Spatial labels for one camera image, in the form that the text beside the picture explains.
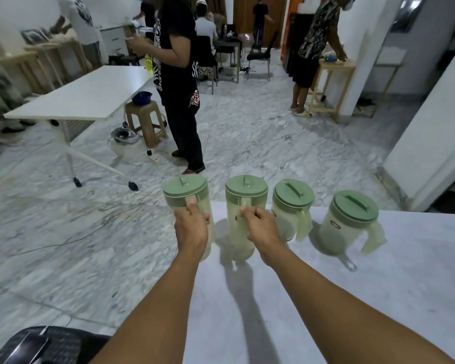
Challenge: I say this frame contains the person's right hand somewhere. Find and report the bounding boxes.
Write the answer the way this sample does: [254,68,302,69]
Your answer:
[239,206,289,266]

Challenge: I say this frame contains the person's left hand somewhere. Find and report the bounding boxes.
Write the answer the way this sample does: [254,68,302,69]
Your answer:
[173,198,211,262]

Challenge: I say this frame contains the green lidded clear pitcher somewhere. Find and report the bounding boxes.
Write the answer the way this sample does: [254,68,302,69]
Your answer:
[317,190,388,257]
[162,173,216,263]
[271,178,315,244]
[224,174,269,262]

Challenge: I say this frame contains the person's right forearm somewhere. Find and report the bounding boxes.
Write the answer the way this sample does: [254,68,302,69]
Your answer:
[261,244,455,364]

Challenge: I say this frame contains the person's left forearm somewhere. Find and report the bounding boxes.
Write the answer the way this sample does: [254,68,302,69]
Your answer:
[90,250,207,364]

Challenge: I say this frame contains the grey round appliance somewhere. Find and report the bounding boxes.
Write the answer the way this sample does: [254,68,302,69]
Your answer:
[110,124,141,146]

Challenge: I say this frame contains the brown plastic stool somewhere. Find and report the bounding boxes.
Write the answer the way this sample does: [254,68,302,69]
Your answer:
[124,100,169,149]

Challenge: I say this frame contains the blue bowl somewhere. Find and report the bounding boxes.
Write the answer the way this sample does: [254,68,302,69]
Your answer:
[131,91,154,106]

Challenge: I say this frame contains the white folding table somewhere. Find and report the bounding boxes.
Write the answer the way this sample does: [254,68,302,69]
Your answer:
[3,65,155,192]

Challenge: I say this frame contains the black plastic chair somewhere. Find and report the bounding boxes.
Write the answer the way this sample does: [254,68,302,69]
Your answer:
[0,325,113,364]

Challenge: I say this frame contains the black office chair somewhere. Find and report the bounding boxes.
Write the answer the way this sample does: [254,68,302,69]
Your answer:
[195,35,219,96]
[245,30,280,81]

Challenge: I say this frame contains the light wooden side table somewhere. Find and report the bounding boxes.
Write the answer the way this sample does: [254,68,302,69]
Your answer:
[357,61,405,119]
[305,58,358,122]

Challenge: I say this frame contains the dark desk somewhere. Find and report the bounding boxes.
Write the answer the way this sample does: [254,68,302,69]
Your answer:
[215,36,244,84]

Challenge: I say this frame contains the white drawer unit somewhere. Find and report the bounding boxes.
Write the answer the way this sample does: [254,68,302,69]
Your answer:
[98,23,132,60]

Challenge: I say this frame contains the brown wooden door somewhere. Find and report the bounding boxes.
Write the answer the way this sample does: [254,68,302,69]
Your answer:
[233,0,290,50]

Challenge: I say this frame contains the white box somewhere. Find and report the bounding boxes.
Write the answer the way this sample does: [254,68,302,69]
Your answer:
[374,46,408,66]

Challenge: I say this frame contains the light wooden long table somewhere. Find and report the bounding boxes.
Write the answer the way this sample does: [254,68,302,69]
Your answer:
[0,50,58,96]
[33,35,93,84]

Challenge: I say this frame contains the framed picture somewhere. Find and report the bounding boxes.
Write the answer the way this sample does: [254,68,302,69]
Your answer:
[20,27,55,46]

